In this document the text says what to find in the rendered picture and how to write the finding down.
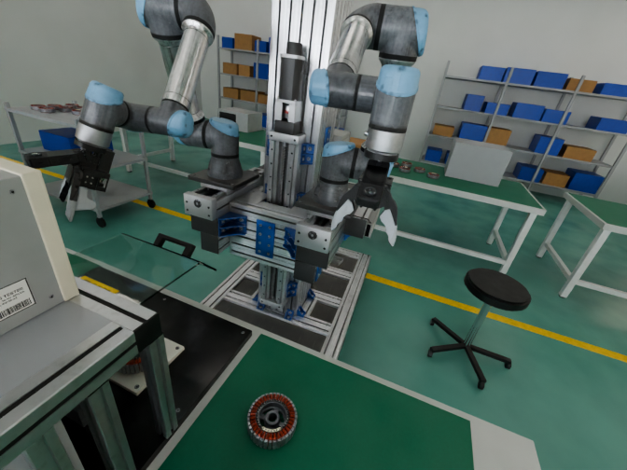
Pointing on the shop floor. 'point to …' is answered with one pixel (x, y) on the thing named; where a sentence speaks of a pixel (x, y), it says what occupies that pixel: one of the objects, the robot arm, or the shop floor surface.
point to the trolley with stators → (68, 115)
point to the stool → (490, 283)
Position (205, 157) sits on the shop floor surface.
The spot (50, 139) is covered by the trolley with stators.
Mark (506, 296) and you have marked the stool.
